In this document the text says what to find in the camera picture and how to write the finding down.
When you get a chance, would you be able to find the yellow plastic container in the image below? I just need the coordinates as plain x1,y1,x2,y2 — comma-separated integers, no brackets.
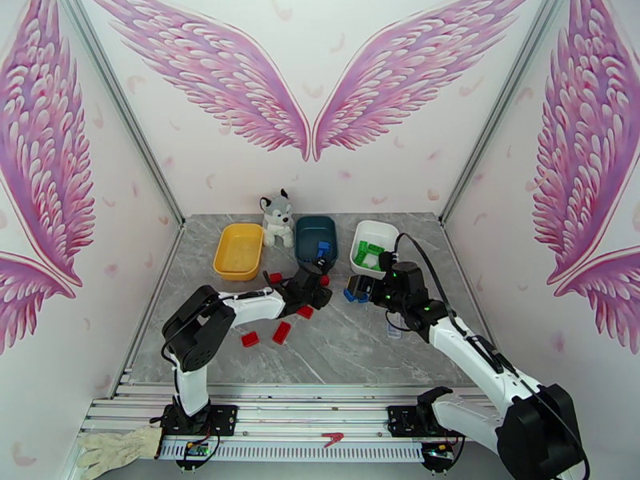
212,222,265,282

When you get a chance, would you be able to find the husky plush toy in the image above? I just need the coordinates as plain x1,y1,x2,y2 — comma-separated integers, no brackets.
258,188,296,249

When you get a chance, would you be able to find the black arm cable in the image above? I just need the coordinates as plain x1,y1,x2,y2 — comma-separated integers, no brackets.
394,232,592,480
161,270,301,370

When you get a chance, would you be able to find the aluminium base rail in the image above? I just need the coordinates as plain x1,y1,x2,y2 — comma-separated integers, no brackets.
79,382,554,443

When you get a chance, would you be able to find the aluminium table side rail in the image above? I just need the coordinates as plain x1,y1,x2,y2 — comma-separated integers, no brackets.
439,221,521,400
118,221,187,387

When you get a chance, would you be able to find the aluminium frame post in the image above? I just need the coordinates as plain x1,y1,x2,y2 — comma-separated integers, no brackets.
438,0,569,227
54,0,187,229

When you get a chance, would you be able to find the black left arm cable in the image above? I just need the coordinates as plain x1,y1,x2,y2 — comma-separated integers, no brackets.
161,270,301,370

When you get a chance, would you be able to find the white plastic container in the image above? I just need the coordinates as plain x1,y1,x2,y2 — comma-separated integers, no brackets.
349,219,400,280

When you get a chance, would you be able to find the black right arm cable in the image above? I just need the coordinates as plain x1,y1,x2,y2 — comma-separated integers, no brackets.
394,232,592,480

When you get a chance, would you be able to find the white work glove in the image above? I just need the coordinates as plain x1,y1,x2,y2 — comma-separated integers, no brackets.
75,426,163,480

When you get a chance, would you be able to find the teal plastic container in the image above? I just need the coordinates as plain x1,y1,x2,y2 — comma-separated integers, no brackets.
294,215,339,273

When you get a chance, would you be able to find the white slotted cable duct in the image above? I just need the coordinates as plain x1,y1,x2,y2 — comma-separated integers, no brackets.
159,439,426,463

